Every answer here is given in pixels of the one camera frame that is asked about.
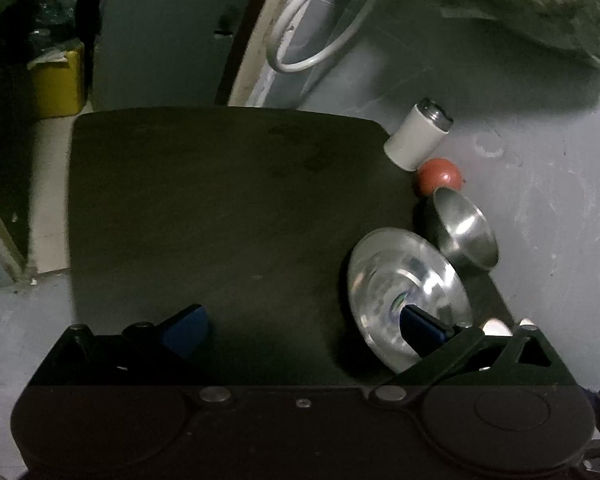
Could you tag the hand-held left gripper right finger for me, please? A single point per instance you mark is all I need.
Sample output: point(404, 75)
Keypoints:
point(420, 332)

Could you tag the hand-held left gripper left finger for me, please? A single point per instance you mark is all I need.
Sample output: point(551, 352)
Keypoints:
point(187, 332)

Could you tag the steel plate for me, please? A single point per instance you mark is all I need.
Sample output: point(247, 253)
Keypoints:
point(405, 270)

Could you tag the steel bowl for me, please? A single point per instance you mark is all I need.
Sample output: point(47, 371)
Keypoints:
point(462, 232)

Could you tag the white flask with metal neck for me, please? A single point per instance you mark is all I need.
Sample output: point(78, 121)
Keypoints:
point(414, 140)

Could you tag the yellow bin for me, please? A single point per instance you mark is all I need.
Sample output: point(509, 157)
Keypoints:
point(57, 85)

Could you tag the dark grey panel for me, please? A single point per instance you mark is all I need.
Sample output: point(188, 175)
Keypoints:
point(160, 35)

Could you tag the black plastic bag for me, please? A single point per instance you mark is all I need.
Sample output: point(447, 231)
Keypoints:
point(55, 20)

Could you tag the crumpled foil bag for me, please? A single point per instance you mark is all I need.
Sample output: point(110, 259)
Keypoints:
point(540, 5)

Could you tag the white door frame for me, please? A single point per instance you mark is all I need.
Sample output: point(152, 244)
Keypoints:
point(254, 45)
point(0, 240)

